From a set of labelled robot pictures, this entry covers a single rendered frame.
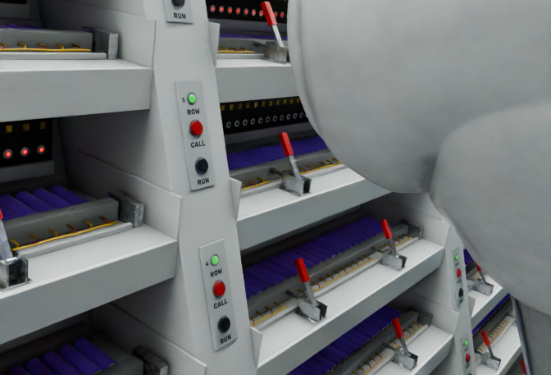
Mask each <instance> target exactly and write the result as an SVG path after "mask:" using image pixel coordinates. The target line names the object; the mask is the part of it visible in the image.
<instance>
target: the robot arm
mask: <svg viewBox="0 0 551 375"><path fill-rule="evenodd" d="M287 36H288V47H289V59H290V64H291V69H292V72H293V77H294V83H295V85H296V89H297V91H298V96H299V97H300V100H301V103H302V105H303V109H304V111H305V113H306V115H307V118H308V120H309V121H310V123H311V125H312V127H313V128H314V130H315V131H316V132H317V134H318V135H319V136H320V137H321V138H322V139H323V140H324V142H325V143H326V146H327V147H328V149H329V150H330V151H331V152H332V153H333V155H334V156H335V157H336V158H337V159H338V160H339V161H340V162H341V163H343V164H344V165H345V166H346V167H348V168H349V169H351V170H353V171H355V172H356V173H357V174H358V175H360V176H362V177H363V178H365V179H367V180H369V181H370V182H372V183H374V184H375V185H378V186H379V187H381V188H384V189H386V190H388V191H393V192H397V193H429V197H430V200H431V202H432V203H433V204H434V206H435V208H436V209H437V210H438V211H439V213H440V214H441V215H442V217H443V218H444V219H445V220H446V222H447V223H448V224H449V225H450V226H451V227H452V228H453V230H454V231H455V232H456V233H457V234H458V236H459V237H460V238H461V240H462V242H463V244H464V246H465V247H466V249H467V251H468V252H469V254H470V255H471V257H472V258H473V260H474V261H475V262H476V264H477V265H478V266H479V267H480V268H481V269H482V270H483V271H484V272H485V273H486V274H487V275H488V276H489V277H490V278H492V279H493V280H494V281H495V282H496V283H498V284H499V285H500V286H501V287H502V288H504V289H505V290H506V291H507V292H508V293H509V294H510V296H511V300H512V307H513V311H514V315H515V319H516V323H517V330H518V334H519V338H520V342H521V349H522V353H523V357H524V361H525V366H526V372H527V375H551V0H289V1H288V11H287Z"/></svg>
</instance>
